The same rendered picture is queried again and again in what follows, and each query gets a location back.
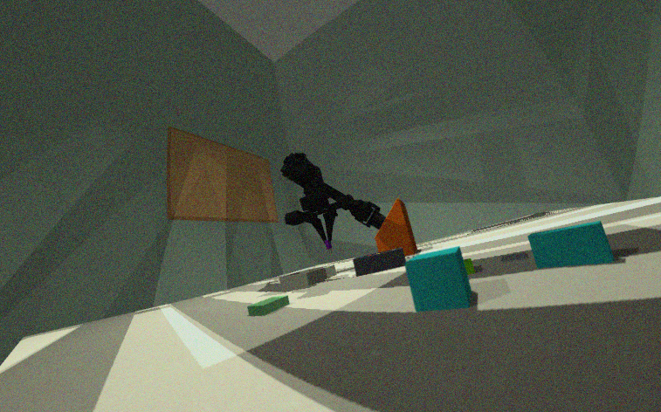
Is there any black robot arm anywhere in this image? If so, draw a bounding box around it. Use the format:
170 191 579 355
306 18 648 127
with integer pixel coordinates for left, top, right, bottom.
280 153 386 230

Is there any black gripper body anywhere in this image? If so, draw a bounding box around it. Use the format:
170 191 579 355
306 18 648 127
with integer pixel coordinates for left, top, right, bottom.
285 182 356 226

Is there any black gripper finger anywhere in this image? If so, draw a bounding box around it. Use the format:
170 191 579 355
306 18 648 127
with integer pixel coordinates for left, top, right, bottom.
323 211 338 242
305 217 327 243

